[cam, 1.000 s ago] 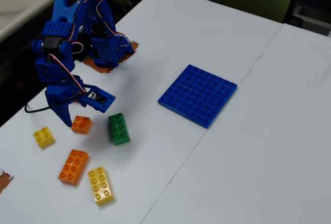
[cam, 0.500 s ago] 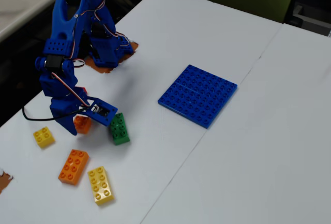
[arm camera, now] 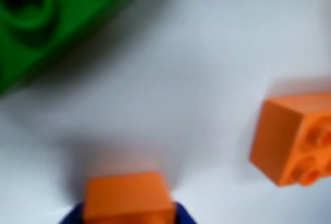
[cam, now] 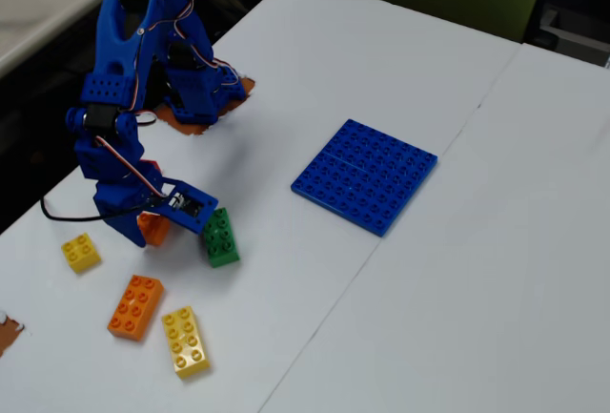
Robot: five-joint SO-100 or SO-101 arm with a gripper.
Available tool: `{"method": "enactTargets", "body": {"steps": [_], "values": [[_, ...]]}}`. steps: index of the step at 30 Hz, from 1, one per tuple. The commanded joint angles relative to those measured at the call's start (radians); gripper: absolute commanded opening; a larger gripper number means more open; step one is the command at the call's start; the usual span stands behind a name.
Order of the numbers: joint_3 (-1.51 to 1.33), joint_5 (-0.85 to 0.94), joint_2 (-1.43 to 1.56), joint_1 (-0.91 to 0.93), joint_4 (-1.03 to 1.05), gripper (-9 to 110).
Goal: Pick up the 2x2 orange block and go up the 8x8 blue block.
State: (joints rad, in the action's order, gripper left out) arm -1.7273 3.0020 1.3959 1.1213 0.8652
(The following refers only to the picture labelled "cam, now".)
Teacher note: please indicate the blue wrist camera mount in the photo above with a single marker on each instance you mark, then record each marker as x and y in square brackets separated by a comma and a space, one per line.
[190, 205]

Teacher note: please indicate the green 2x4 toy block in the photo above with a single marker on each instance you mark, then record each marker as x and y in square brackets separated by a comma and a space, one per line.
[221, 246]

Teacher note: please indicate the white side table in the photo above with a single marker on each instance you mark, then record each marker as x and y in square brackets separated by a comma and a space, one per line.
[47, 3]

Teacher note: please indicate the yellow 2x4 toy block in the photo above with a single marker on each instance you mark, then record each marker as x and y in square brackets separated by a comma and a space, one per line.
[186, 341]

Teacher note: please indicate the blue 3D-printed robot arm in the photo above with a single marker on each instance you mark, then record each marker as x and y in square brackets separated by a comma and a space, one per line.
[114, 50]

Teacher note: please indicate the orange 2x2 toy block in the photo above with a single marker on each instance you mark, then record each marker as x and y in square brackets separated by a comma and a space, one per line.
[157, 232]

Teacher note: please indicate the yellow 2x2 toy block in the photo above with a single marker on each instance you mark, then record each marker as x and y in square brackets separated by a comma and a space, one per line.
[81, 253]

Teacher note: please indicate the orange 2x4 toy block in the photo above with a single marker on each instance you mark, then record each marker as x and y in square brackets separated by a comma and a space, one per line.
[136, 308]

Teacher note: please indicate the grey storage box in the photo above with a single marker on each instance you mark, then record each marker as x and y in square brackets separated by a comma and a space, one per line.
[572, 36]

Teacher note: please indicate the blue 8x8 stud baseplate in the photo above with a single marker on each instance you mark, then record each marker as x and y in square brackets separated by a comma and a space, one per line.
[364, 179]

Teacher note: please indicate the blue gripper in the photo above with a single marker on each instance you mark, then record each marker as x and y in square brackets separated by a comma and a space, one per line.
[191, 206]

